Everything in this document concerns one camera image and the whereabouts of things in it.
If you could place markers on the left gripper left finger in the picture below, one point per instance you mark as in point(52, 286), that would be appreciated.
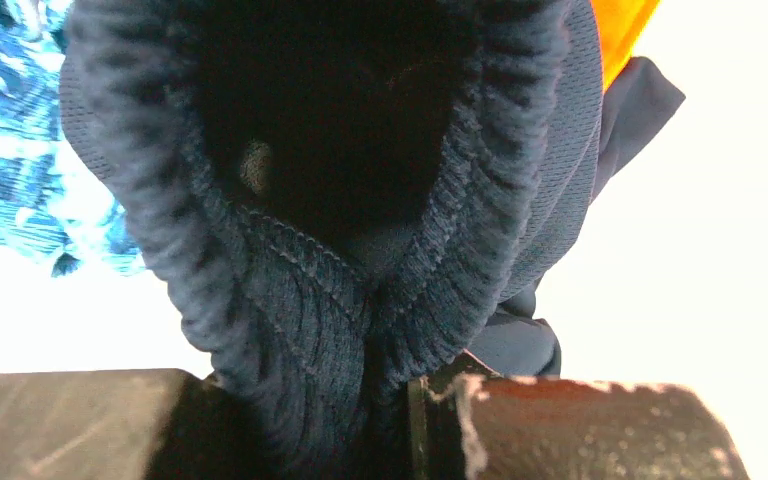
point(115, 424)

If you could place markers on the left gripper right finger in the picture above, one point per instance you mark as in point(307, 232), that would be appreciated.
point(468, 422)

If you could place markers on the navy shorts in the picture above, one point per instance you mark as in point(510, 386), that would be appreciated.
point(343, 196)

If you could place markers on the blue patterned shorts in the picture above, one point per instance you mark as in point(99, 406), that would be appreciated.
point(53, 210)

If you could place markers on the orange shorts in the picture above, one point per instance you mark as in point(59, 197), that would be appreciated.
point(620, 23)

